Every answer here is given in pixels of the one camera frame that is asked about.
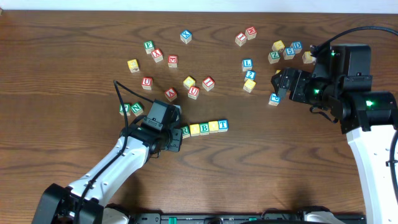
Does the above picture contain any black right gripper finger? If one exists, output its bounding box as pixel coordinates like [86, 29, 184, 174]
[275, 84, 289, 100]
[271, 67, 292, 90]

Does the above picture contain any green R block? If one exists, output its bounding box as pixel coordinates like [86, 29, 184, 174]
[181, 126, 191, 139]

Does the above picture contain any yellow O block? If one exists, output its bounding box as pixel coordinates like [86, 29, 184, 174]
[189, 124, 200, 136]

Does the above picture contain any blue T block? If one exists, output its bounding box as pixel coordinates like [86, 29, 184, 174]
[218, 119, 229, 133]

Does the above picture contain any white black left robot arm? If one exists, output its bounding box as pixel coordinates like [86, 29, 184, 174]
[33, 124, 182, 223]

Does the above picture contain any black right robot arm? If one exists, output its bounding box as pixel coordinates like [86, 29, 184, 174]
[271, 68, 397, 223]

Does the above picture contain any blue P block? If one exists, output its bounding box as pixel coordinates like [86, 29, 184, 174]
[269, 93, 280, 106]

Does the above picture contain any yellow B-side block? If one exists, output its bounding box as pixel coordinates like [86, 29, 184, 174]
[302, 51, 316, 64]

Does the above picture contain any green Z block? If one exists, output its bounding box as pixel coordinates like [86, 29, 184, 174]
[268, 51, 280, 64]

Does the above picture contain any blue 5 block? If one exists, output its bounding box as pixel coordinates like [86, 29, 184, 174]
[283, 47, 295, 60]

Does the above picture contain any blue 2 block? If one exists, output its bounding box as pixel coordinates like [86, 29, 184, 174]
[244, 70, 256, 82]

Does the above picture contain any yellow block by 2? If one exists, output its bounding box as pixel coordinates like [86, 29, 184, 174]
[243, 79, 256, 93]

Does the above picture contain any blue D block far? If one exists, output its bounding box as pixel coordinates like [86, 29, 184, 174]
[290, 41, 303, 54]

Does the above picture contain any green B block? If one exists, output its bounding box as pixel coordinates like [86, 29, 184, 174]
[199, 123, 210, 135]

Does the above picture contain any yellow block by Z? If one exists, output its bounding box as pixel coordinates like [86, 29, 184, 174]
[272, 40, 285, 53]

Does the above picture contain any blue L block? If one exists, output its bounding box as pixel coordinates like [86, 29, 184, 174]
[242, 58, 253, 72]

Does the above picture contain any green N block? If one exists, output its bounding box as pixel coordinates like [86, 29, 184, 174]
[130, 102, 144, 116]

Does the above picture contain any red A block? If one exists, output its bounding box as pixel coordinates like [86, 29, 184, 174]
[165, 88, 177, 102]

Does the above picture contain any red u block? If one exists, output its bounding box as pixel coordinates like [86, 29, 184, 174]
[141, 77, 153, 90]
[188, 86, 200, 100]

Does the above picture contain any red block far right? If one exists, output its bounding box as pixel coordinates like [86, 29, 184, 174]
[245, 26, 257, 40]

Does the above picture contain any red I block far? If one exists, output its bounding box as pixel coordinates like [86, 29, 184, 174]
[235, 32, 247, 47]

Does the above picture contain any red i block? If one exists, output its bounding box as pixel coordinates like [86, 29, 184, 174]
[202, 77, 215, 91]
[235, 32, 247, 47]

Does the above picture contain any red U block left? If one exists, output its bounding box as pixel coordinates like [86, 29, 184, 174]
[141, 77, 153, 90]

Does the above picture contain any red E block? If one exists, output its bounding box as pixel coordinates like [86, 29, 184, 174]
[168, 55, 178, 68]

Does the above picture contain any yellow block far left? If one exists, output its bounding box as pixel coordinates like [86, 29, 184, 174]
[127, 59, 140, 73]

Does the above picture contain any red X block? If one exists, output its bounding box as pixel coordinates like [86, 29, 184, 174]
[151, 49, 164, 63]

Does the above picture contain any green F block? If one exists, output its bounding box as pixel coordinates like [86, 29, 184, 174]
[144, 40, 155, 54]

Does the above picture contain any blue X block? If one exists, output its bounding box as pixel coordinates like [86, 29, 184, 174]
[180, 30, 192, 44]

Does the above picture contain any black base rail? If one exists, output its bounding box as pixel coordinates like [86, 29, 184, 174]
[102, 204, 366, 224]

